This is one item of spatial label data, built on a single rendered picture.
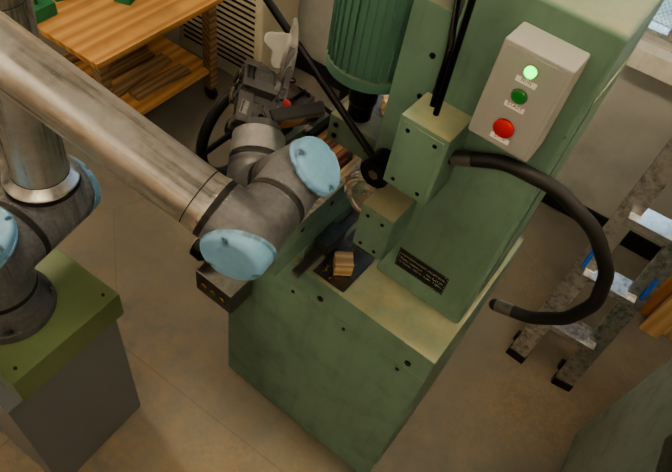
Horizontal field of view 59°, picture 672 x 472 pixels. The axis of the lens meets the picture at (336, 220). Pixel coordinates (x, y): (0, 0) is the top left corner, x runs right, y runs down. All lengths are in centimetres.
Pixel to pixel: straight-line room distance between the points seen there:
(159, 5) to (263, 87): 158
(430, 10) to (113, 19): 170
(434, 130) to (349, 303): 51
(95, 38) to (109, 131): 163
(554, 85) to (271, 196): 39
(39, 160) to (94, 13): 134
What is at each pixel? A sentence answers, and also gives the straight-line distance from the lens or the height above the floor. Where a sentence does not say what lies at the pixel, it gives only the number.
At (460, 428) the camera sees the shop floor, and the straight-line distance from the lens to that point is 213.
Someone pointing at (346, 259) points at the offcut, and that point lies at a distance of 131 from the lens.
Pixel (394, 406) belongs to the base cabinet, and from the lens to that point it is 151.
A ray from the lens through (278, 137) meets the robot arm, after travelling 99.
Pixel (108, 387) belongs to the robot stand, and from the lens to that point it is 179.
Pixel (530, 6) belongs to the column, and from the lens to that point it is 87.
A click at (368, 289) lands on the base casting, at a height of 80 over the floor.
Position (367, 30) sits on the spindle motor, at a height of 132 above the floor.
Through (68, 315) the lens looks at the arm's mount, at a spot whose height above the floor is 64.
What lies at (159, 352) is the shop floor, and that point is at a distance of 213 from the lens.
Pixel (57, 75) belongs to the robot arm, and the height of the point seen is 139.
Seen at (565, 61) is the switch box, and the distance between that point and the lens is 83.
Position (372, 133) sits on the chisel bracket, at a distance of 124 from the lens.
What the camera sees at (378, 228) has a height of 105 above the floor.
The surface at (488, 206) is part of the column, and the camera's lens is 106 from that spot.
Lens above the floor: 189
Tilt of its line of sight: 50 degrees down
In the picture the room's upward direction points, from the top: 13 degrees clockwise
